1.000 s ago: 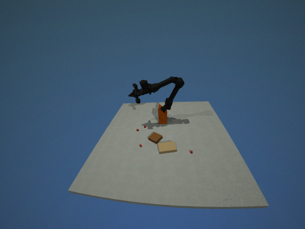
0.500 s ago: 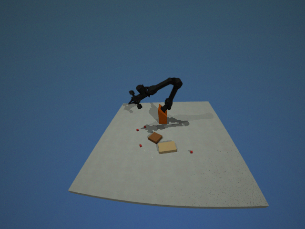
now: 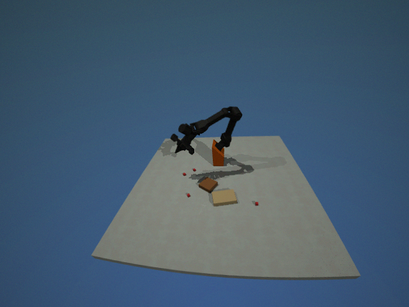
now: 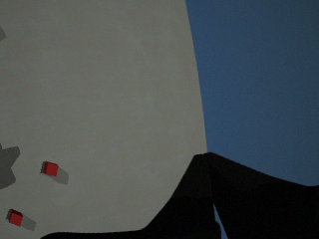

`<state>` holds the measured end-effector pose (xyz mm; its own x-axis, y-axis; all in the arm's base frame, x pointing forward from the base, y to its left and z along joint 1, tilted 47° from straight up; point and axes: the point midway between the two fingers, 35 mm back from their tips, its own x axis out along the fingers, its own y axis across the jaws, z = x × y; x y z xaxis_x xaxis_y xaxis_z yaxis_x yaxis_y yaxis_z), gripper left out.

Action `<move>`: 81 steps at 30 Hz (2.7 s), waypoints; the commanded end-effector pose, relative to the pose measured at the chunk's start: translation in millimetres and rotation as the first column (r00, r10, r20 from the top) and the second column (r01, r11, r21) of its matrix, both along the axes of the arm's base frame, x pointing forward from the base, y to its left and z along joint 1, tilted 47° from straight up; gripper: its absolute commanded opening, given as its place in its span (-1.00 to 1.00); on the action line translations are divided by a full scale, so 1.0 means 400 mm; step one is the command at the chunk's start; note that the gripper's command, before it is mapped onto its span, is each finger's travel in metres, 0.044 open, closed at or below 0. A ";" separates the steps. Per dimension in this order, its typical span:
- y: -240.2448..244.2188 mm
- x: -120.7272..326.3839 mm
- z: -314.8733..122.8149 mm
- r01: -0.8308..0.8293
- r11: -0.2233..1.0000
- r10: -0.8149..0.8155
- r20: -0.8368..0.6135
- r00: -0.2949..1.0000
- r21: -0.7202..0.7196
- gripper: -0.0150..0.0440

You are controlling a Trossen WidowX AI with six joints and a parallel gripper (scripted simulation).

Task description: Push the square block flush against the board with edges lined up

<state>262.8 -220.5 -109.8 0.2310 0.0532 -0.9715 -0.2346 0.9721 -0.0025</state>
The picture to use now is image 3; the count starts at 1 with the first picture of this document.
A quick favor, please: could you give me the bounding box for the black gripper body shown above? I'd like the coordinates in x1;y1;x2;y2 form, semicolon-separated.
170;134;194;155

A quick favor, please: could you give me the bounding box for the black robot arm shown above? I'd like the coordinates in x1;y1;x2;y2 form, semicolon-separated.
178;106;242;151

